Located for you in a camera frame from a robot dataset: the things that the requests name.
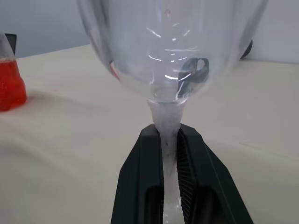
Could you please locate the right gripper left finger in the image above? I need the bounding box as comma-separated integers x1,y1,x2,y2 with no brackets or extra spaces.
111,125,165,224

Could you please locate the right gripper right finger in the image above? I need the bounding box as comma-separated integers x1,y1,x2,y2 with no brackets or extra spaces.
176,124,255,224

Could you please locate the clear wine glass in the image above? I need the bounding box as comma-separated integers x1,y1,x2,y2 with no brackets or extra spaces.
76,0,269,224

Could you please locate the plastic bottle with red liquid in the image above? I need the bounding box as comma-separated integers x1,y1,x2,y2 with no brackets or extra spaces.
0,34,27,112

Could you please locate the grey curved plastic object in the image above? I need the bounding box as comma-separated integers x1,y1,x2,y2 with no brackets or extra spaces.
240,39,254,59

